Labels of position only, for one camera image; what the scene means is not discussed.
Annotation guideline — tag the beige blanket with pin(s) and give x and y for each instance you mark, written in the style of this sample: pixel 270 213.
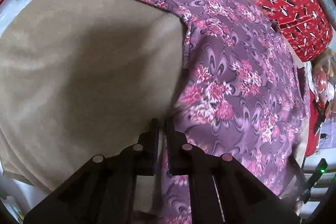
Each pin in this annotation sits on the beige blanket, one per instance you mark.
pixel 80 78

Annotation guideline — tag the purple floral garment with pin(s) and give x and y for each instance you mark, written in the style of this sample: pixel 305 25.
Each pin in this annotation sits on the purple floral garment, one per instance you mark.
pixel 242 96

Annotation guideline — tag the doll in plastic bag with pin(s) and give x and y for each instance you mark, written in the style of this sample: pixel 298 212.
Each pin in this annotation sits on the doll in plastic bag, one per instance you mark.
pixel 324 78

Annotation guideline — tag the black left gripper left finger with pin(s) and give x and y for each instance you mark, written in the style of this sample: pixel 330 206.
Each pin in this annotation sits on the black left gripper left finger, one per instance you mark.
pixel 103 189

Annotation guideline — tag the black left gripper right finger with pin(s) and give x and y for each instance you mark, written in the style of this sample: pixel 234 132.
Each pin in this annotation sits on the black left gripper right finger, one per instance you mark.
pixel 221 189

